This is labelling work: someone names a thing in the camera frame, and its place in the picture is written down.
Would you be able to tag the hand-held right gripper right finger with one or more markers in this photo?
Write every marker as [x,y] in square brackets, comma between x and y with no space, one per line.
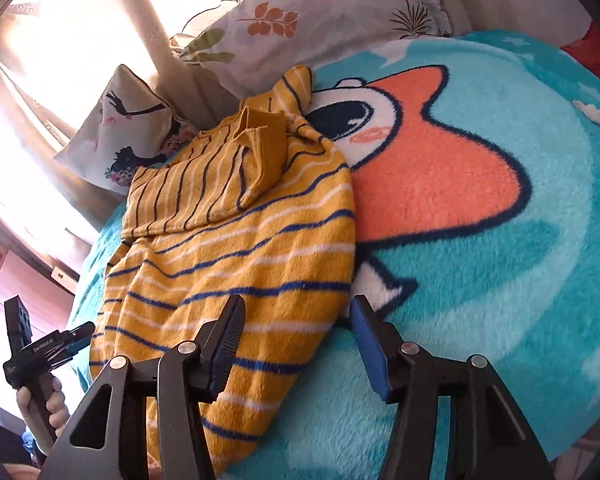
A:
[369,345]

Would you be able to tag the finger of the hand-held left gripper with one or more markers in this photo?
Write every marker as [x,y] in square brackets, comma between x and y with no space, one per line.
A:
[78,337]

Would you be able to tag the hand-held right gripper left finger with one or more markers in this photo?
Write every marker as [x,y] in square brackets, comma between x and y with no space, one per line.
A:
[228,342]

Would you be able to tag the yellow striped shirt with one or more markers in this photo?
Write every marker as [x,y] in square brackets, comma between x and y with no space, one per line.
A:
[220,240]

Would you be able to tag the person's left hand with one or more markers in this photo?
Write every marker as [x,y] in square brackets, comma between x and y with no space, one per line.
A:
[50,412]

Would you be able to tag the turquoise cartoon print blanket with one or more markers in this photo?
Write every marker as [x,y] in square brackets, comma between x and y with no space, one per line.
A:
[430,240]

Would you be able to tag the small figure print pillow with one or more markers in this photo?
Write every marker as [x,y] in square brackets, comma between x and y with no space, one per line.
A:
[117,135]

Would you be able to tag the sheer window curtain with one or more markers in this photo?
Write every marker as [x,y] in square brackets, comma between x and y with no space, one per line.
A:
[75,60]

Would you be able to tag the leaf print pillow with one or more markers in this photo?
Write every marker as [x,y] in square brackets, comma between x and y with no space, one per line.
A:
[310,20]

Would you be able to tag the red cloth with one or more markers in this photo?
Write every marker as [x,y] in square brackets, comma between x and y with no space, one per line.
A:
[592,52]

